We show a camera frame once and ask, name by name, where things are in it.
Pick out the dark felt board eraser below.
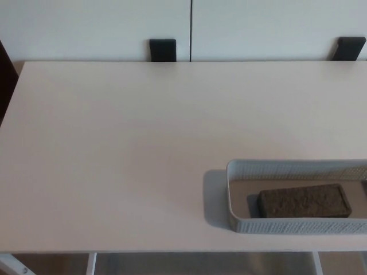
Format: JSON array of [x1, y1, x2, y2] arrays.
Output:
[[257, 183, 353, 219]]

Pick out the white desk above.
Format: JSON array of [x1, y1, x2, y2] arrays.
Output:
[[0, 60, 367, 275]]

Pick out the grey perforated tray container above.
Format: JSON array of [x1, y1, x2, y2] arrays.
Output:
[[225, 158, 367, 236]]

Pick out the dark brown panel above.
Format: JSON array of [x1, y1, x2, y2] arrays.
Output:
[[0, 39, 21, 127]]

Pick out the black cabinet handle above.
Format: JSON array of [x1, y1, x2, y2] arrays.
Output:
[[331, 36, 367, 61], [149, 38, 177, 62]]

